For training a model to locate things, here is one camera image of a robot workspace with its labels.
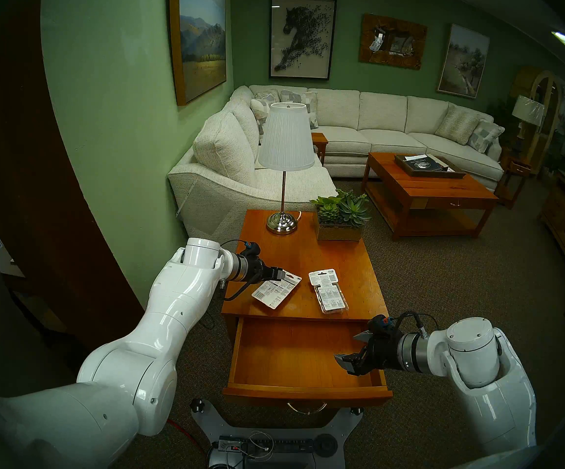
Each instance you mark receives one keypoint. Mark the small clear blister package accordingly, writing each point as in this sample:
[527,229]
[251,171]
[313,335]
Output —
[329,294]

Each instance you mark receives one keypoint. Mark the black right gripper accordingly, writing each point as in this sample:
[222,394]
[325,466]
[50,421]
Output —
[382,351]

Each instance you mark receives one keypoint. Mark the arched light wood cabinet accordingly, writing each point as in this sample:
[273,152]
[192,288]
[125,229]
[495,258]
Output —
[556,104]

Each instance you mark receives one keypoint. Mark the framed tree landscape painting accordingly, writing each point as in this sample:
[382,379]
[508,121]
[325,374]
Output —
[463,60]

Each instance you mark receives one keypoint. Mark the black framed horse artwork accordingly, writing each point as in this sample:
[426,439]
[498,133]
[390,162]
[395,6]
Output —
[302,35]

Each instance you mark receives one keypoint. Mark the cream sectional sofa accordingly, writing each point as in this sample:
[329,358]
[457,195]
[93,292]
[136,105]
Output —
[223,150]

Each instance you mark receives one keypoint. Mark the orange wooden coffee table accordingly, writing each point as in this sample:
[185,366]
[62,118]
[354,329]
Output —
[431,192]

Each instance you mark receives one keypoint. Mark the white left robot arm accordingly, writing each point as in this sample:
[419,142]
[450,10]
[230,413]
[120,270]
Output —
[140,351]

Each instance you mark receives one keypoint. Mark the black star knob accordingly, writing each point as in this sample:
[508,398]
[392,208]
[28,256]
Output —
[197,406]
[356,412]

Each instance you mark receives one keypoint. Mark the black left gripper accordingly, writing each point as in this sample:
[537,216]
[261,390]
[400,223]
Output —
[258,271]

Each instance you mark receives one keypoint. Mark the framed mountain landscape painting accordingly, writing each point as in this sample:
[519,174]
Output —
[201,43]

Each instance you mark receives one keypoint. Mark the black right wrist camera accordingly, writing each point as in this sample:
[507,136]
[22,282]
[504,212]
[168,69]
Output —
[382,322]

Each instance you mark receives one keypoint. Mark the dark brown wooden door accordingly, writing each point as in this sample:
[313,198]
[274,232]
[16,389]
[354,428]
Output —
[52,228]

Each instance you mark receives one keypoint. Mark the beige striped throw pillow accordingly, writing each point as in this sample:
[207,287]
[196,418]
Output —
[266,95]
[457,124]

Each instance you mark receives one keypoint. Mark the tall dark green plant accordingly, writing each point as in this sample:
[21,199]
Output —
[502,116]

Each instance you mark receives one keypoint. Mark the succulent plants in wooden planter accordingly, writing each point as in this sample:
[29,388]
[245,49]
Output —
[341,210]

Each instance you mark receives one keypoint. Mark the black power strip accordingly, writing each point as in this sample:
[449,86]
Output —
[287,445]

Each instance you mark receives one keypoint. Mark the small dark wooden side table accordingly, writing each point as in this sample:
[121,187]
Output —
[517,167]

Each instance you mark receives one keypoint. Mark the grey robot mobile base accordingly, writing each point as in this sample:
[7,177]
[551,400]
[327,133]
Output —
[214,426]

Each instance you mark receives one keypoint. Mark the small wooden end table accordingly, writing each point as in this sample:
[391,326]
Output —
[320,138]

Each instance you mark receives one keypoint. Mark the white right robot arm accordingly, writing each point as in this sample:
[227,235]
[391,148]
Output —
[483,375]

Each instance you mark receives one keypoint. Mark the dark wooden serving tray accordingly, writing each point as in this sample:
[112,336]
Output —
[434,175]

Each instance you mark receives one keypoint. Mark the dark cover book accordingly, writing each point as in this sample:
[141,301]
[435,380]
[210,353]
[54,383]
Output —
[424,164]

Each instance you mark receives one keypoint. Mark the rustic wood framed mirror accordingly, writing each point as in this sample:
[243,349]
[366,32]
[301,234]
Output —
[366,40]

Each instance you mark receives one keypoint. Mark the large white card package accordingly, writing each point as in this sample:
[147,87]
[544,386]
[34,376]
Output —
[275,292]

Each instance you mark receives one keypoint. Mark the white shade chrome table lamp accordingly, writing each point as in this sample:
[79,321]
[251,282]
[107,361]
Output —
[286,131]

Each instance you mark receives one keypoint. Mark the plastic wrapped shade lamp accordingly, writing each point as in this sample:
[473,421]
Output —
[528,109]

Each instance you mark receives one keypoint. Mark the grey patchwork throw pillow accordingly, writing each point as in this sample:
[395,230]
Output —
[312,109]
[485,136]

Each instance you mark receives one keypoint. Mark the orange wooden drawer side table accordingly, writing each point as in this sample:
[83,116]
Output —
[302,258]

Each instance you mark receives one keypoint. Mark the orange wooden table drawer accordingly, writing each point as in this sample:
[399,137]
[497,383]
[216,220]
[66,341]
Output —
[302,360]

